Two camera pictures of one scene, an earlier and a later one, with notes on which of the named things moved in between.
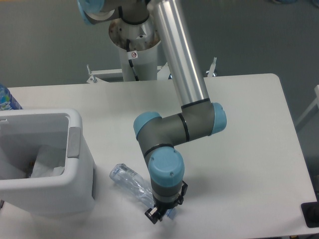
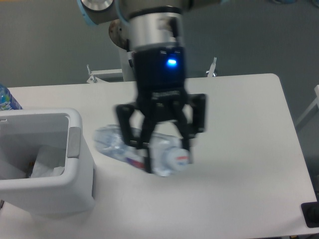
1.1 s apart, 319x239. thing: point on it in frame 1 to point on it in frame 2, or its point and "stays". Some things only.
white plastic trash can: (22, 131) stays
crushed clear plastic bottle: (137, 185) to (164, 154)
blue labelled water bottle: (7, 102) stays
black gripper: (154, 214) to (160, 75)
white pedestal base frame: (162, 70) stays
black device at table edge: (310, 211) stays
